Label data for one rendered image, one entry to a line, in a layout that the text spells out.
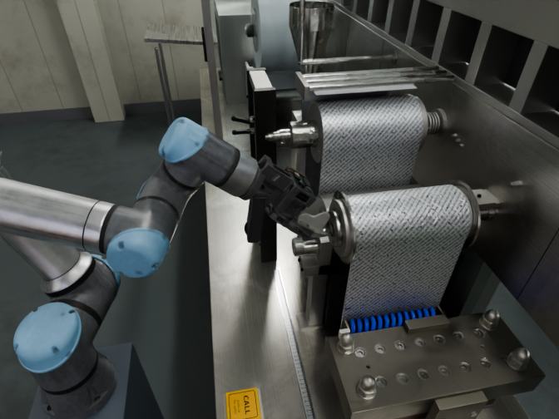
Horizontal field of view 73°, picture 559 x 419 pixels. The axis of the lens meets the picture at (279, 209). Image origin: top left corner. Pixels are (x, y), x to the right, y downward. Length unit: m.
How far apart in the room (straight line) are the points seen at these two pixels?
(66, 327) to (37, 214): 0.31
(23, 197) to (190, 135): 0.24
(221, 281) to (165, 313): 1.15
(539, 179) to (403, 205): 0.23
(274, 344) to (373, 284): 0.32
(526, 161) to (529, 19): 0.25
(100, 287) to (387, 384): 0.63
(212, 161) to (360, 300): 0.45
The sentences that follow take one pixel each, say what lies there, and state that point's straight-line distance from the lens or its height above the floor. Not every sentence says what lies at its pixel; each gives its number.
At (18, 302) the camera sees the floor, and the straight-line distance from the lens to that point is 2.68.
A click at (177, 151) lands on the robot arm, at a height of 1.46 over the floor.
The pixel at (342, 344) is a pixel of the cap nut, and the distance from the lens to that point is 0.83.
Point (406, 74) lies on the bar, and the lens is 0.98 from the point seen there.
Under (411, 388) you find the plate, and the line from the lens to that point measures 0.84.
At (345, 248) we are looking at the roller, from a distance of 0.73.
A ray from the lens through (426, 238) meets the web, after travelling 0.79.
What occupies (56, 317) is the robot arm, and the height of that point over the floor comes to 1.13.
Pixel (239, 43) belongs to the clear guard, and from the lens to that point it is 1.57.
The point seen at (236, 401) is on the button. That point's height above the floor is 0.92.
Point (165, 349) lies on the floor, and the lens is 2.14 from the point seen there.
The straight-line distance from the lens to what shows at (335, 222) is 0.74.
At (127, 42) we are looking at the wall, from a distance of 4.40.
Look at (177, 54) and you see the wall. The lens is 4.38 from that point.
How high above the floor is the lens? 1.75
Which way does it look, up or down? 38 degrees down
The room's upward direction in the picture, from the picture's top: straight up
